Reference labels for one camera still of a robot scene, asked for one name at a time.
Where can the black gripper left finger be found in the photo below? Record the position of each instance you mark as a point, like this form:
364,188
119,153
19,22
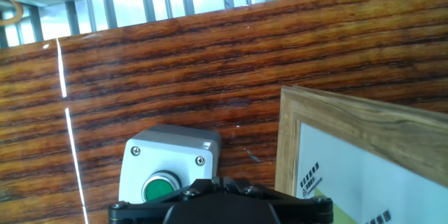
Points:
140,211

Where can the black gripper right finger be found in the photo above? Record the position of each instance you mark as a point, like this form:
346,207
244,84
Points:
301,211

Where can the white box green push button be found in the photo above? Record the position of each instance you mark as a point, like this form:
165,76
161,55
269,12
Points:
164,154

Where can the wood-grain table mat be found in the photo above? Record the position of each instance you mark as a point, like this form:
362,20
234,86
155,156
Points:
210,77

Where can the wooden photo frame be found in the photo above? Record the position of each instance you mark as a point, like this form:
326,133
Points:
367,122

